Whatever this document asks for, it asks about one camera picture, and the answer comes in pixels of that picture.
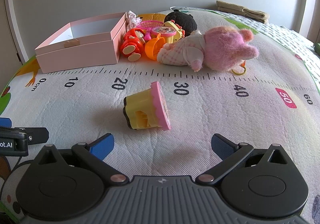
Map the yellow pink toy stamp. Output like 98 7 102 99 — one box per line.
123 82 171 131
151 26 177 44

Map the pink haired plush doll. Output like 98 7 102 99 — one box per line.
157 26 259 72

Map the red hooded toy figure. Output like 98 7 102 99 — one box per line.
120 28 145 62

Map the yellow kitty face toy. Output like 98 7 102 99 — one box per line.
162 20 185 43

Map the orange plastic toy cup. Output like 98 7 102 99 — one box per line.
144 34 166 61

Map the black plush toy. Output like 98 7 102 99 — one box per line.
164 9 197 36

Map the pink toy strainer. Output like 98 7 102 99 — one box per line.
137 21 163 41

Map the colourful play mat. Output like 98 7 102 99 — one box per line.
1 10 319 223

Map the folded brown towel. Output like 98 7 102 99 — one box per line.
216 0 270 24

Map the green plush toy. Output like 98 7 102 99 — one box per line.
313 43 320 55

